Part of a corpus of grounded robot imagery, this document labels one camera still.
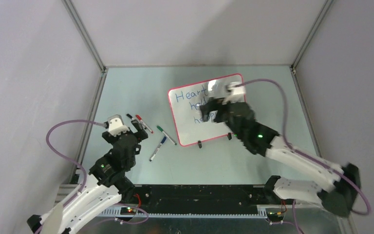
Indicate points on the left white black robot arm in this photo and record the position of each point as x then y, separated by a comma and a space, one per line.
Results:
105, 183

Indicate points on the pink framed whiteboard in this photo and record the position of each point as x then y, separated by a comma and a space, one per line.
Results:
185, 101

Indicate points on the black capped marker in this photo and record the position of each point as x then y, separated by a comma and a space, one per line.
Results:
131, 117

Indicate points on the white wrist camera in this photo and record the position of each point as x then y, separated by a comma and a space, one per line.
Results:
235, 93
115, 125

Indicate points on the red capped marker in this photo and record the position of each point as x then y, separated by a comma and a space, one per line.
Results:
144, 124

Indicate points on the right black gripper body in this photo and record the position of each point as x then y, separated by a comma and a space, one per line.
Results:
223, 113

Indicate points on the blue capped marker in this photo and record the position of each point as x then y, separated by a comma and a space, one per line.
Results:
157, 149

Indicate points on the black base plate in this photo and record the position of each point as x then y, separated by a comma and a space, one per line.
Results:
202, 199

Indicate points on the green capped marker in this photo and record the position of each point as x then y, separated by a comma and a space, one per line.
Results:
166, 134

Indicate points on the grey slotted cable duct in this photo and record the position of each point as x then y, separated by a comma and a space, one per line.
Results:
121, 212

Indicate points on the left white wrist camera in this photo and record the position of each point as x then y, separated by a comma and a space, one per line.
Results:
115, 125

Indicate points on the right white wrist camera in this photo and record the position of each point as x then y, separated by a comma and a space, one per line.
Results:
235, 93

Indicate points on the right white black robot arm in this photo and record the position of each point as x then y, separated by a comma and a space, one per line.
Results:
331, 185

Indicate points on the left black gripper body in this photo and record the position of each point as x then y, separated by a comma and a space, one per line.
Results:
140, 133

